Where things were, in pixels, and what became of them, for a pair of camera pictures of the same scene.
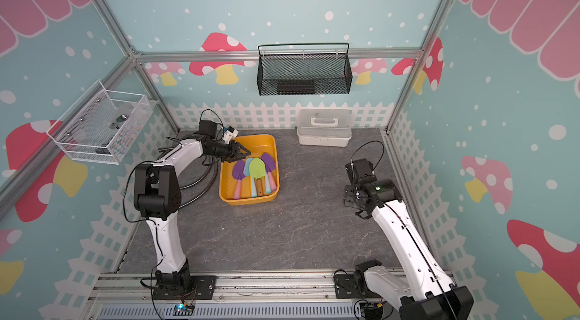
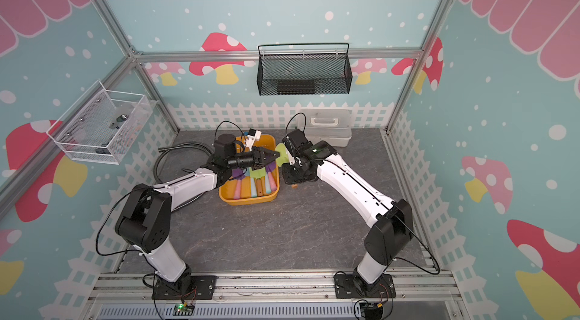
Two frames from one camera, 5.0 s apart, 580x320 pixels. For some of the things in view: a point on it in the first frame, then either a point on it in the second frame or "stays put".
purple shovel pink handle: x=238 y=173 stays put
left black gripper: x=233 y=152 to x=260 y=159
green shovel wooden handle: x=257 y=171 stays put
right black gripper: x=348 y=195 to x=288 y=179
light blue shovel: x=268 y=188 stays put
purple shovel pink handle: x=270 y=166 stays put
